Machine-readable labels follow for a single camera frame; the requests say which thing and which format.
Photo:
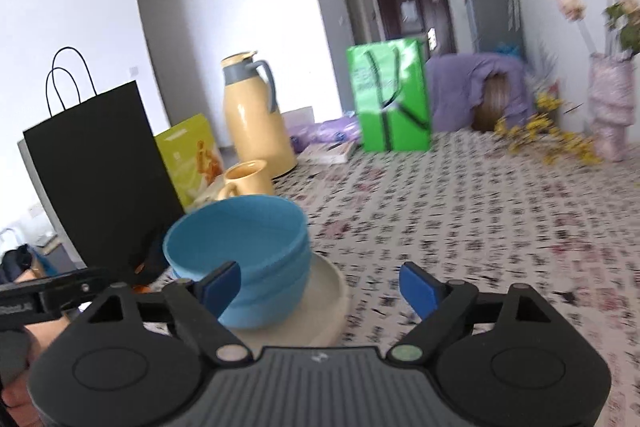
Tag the yellow-green carton box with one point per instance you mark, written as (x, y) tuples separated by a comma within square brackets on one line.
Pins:
[(192, 162)]

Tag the yellow flower branch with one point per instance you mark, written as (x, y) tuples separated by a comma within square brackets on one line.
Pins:
[(545, 127)]

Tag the lilac textured vase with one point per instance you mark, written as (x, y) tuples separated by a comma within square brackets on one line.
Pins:
[(610, 107)]

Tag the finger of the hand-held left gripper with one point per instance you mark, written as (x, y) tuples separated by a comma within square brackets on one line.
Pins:
[(70, 287)]

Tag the cream plate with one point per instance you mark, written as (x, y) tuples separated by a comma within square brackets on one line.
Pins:
[(325, 277), (334, 323)]

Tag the yellow mug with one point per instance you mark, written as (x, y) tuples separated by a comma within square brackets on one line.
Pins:
[(247, 179)]

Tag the dark brown door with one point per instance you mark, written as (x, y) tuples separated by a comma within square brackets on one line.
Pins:
[(412, 12)]

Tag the calligraphy printed tablecloth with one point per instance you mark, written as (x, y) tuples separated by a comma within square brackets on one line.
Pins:
[(475, 217)]

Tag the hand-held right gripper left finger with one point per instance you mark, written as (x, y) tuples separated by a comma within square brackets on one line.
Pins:
[(222, 287)]

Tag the black paper bag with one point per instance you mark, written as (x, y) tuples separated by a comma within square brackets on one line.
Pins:
[(100, 177)]

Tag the purple covered chair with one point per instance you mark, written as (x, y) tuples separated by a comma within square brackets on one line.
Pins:
[(475, 87)]

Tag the purple tissue pack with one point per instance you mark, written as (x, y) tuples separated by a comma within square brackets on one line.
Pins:
[(327, 129)]

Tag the green paper bag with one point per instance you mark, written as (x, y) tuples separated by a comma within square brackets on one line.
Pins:
[(390, 97)]

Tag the blue bowl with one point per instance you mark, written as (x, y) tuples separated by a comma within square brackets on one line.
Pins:
[(296, 268), (240, 227), (270, 307)]

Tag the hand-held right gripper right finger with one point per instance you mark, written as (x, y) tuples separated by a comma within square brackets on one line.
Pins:
[(417, 289)]

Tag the grey refrigerator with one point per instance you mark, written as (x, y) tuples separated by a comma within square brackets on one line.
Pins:
[(492, 17)]

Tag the person's left hand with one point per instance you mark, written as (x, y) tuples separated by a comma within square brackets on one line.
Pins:
[(42, 337)]

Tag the yellow thermos jug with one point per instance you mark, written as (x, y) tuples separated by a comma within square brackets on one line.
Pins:
[(255, 122)]

